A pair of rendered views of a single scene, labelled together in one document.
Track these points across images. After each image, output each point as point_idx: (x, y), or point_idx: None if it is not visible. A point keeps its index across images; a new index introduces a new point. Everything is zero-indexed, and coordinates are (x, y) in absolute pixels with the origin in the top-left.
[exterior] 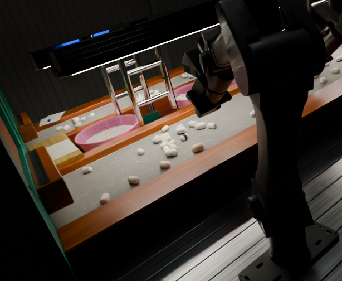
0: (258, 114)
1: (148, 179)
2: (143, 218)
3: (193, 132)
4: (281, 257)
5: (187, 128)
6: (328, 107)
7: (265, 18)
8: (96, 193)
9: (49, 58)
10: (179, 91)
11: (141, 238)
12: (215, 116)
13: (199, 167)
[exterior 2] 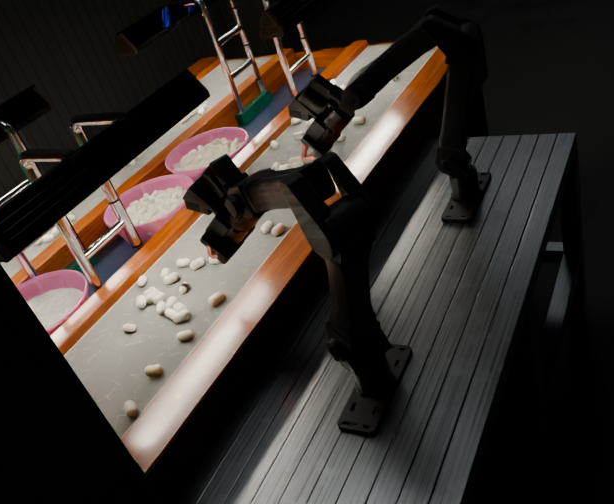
0: (334, 267)
1: (173, 362)
2: (205, 410)
3: (191, 276)
4: (371, 389)
5: (177, 271)
6: None
7: (321, 183)
8: (104, 408)
9: None
10: None
11: (208, 436)
12: None
13: (240, 325)
